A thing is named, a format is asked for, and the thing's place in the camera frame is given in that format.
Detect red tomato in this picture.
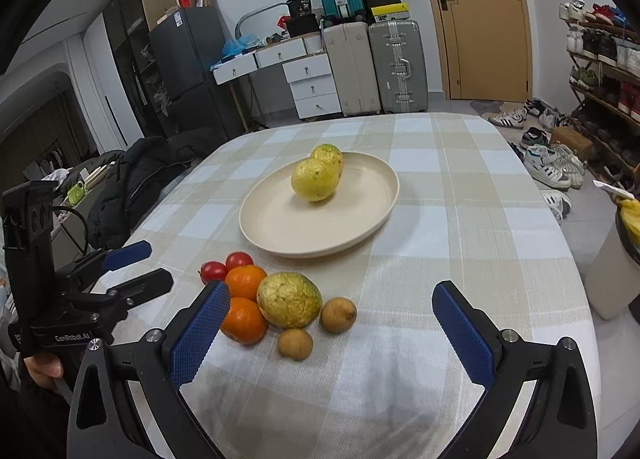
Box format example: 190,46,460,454
226,251,254,271
198,261,228,285

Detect orange mandarin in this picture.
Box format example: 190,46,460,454
220,297,269,346
224,265,267,301

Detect brown longan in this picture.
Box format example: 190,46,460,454
320,297,358,335
278,329,314,361

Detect wrinkled greenish passion fruit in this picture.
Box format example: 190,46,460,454
256,271,323,330

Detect yellow passion fruit front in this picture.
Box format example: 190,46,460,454
291,158,340,202

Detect yellow passion fruit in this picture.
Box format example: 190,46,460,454
310,144,344,175
291,158,340,202

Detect person's left hand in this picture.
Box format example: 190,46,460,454
24,353,64,390

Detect black jacket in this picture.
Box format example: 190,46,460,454
86,127,224,249

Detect cream round plate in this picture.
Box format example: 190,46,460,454
239,151,400,259

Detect checkered tablecloth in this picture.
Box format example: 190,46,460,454
100,113,601,458

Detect yellow bananas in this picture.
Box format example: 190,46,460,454
617,199,640,248

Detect black refrigerator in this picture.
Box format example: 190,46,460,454
150,7,245,144

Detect white drawer desk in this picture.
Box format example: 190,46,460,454
209,32,342,120

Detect silver suitcase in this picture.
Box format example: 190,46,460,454
368,20,428,113

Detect beige suitcase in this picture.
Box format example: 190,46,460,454
322,22,382,116

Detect wooden shoe rack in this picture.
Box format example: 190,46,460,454
565,15,639,179

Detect wooden door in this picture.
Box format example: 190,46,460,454
431,0,533,102

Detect black cable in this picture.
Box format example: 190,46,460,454
49,205,91,258

